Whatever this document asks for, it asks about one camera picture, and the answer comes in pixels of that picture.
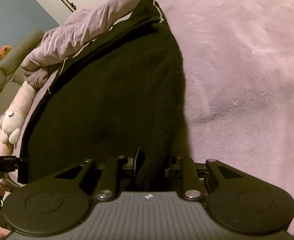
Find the black garment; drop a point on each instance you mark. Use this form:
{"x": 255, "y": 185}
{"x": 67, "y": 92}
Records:
{"x": 122, "y": 95}

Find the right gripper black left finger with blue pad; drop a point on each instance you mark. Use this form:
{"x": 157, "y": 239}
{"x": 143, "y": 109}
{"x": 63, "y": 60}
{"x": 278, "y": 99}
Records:
{"x": 105, "y": 182}

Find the grey-green headboard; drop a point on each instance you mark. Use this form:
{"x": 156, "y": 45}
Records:
{"x": 11, "y": 76}

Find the mauve bed sheet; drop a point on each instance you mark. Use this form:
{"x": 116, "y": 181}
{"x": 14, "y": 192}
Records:
{"x": 238, "y": 64}

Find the rolled mauve duvet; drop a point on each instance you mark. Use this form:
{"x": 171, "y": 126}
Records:
{"x": 66, "y": 40}

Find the orange plush toy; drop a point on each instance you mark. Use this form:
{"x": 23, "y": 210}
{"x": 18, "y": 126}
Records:
{"x": 4, "y": 50}

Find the pink plush toy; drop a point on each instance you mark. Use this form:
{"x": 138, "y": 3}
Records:
{"x": 11, "y": 122}

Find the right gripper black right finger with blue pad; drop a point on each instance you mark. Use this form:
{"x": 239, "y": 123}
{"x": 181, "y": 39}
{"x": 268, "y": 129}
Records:
{"x": 196, "y": 181}

